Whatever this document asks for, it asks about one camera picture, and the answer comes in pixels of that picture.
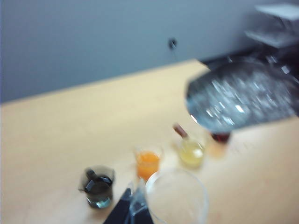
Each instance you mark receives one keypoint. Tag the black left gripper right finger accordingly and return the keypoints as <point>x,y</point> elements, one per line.
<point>141,215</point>

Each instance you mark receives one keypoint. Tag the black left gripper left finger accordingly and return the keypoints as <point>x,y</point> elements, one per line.
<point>119,212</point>

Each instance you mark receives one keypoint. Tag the stainless steel ice scoop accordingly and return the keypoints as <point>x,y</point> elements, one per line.
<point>192,98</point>

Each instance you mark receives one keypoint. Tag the clear ice cubes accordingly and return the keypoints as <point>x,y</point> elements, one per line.
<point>245,98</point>

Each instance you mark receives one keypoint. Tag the white desk riser stand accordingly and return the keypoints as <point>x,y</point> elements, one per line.
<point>280,11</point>
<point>273,38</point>

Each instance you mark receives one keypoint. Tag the smoked grey glass cup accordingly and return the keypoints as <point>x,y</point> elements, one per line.
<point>98,186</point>

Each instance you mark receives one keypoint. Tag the clear stemmed wine glass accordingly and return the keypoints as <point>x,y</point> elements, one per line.
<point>177,198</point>

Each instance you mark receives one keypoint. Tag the glass cup with orange juice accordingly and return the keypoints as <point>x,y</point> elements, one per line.
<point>147,163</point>

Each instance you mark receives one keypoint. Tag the amber glass cup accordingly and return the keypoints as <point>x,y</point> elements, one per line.
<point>220,137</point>

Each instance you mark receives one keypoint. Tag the dark wall socket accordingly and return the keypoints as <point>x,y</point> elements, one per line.
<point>172,43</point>

